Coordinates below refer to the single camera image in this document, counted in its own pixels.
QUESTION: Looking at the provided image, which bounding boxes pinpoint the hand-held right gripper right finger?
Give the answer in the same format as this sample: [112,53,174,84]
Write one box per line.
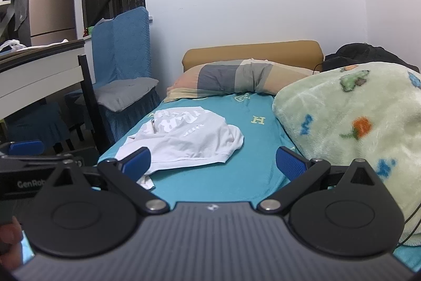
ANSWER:
[257,146,386,214]

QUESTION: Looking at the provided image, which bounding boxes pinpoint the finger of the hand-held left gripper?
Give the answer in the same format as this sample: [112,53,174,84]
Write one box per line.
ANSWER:
[0,140,76,168]

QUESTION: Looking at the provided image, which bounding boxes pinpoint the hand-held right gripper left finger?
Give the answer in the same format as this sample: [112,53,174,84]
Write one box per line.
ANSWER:
[43,147,171,215]

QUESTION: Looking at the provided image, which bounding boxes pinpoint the white shirt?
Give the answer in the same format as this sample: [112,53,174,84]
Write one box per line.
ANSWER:
[116,107,244,190]

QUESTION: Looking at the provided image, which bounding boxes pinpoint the person's left hand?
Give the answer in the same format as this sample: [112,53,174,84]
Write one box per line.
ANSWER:
[0,216,24,270]

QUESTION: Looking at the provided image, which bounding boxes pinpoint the stool with blue cover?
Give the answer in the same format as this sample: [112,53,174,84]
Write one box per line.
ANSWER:
[5,101,84,151]

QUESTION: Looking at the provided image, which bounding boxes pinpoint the teal printed bed sheet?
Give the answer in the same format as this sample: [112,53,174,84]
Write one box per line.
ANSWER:
[98,93,421,272]

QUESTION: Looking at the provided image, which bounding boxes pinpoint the grey seat cushion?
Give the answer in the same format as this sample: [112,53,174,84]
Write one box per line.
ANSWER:
[75,77,160,112]

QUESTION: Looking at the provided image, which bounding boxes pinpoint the white table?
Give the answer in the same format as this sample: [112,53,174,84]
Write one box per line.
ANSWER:
[0,39,87,120]

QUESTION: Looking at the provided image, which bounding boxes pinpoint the green printed fleece blanket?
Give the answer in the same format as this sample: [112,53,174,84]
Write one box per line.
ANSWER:
[272,62,421,247]

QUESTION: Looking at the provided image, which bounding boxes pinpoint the checked pillow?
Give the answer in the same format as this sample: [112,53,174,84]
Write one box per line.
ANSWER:
[163,59,314,103]

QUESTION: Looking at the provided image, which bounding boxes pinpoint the white plastic bag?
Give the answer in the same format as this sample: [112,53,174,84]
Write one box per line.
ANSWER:
[0,40,28,54]

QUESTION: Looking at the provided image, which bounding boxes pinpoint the chair with blue cover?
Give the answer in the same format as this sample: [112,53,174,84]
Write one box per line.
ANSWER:
[74,6,162,145]

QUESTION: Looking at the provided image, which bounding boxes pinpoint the tan padded headboard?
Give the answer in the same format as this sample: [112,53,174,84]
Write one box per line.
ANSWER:
[182,40,324,72]

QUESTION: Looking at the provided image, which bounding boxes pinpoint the black clothing pile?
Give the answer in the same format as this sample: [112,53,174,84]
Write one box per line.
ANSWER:
[320,43,420,73]

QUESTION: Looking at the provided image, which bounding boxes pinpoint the grey hanging cloth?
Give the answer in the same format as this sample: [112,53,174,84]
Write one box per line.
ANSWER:
[14,0,32,35]

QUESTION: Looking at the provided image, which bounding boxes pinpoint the brown refrigerator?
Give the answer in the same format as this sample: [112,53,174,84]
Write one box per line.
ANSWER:
[20,0,77,47]

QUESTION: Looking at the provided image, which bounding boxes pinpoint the black wooden frame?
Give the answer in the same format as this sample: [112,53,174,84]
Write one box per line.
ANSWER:
[78,55,111,155]

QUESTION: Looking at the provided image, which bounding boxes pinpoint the black cable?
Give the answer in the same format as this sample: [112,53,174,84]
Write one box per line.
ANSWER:
[397,197,421,245]

